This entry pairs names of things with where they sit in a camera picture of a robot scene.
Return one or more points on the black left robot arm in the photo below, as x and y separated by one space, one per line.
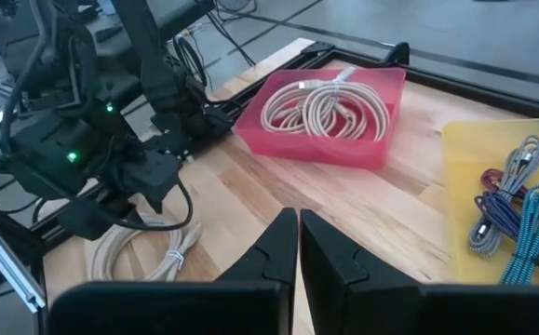
157 70

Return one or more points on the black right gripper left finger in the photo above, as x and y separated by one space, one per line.
273 260

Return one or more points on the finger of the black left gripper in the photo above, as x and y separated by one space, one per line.
158 207

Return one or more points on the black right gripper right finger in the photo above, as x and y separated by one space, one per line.
334 279

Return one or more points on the yellow translucent plastic bin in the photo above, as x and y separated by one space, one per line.
464 153

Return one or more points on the red translucent plastic bin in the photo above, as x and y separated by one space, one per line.
320 153

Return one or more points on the black bar bracket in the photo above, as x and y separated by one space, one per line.
399 53

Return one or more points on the silver aluminium profile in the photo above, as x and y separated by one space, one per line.
8 267

